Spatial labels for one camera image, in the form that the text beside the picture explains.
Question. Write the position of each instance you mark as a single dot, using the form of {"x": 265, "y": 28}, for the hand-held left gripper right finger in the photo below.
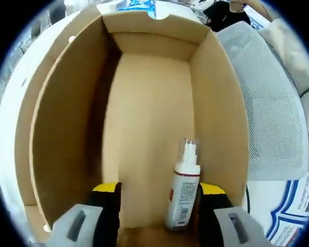
{"x": 213, "y": 205}

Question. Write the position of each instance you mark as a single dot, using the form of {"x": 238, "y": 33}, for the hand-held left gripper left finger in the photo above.
{"x": 105, "y": 205}

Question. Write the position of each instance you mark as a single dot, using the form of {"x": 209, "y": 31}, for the white spray bottle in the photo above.
{"x": 184, "y": 190}

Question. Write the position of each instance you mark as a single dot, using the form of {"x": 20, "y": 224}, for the brown cardboard shoe box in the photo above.
{"x": 149, "y": 103}

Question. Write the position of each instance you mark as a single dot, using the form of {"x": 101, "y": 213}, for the blue wet wipes pack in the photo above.
{"x": 136, "y": 6}

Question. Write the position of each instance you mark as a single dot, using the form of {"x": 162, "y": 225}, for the blue bordered printed board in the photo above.
{"x": 296, "y": 205}

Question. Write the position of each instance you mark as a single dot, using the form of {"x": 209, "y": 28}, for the grey mesh office chair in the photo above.
{"x": 267, "y": 103}

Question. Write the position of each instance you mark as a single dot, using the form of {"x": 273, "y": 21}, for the person's black shirt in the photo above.
{"x": 224, "y": 18}

